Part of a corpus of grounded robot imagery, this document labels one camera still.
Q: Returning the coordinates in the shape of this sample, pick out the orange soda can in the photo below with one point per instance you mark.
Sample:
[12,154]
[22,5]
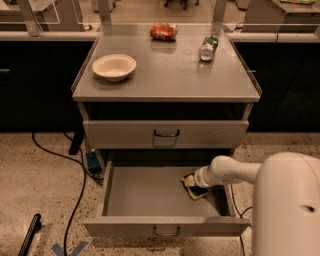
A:
[163,31]

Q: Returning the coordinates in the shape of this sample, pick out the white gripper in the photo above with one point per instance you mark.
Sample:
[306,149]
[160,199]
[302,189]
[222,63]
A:
[201,178]

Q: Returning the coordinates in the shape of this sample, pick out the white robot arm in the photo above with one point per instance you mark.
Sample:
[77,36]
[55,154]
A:
[286,199]

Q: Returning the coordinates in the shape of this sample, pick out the dark long counter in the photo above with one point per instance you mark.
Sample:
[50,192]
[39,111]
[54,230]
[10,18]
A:
[36,79]

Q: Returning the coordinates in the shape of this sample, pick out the green and yellow sponge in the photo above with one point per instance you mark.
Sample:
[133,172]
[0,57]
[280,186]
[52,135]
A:
[196,192]

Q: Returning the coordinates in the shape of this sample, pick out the blue power adapter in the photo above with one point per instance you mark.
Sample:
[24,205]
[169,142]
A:
[92,162]

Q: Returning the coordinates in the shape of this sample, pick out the closed grey top drawer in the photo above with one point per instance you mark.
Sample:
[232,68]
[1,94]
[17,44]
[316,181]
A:
[164,134]

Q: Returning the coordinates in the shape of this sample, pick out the black bar on floor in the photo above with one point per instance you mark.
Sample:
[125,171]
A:
[34,227]

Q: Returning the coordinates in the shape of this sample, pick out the open grey middle drawer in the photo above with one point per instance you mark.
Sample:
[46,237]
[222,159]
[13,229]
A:
[150,201]

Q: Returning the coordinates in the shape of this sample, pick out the grey drawer cabinet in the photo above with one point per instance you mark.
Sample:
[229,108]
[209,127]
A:
[170,82]

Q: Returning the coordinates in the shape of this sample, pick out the white bowl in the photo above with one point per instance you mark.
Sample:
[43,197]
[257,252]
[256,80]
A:
[114,67]

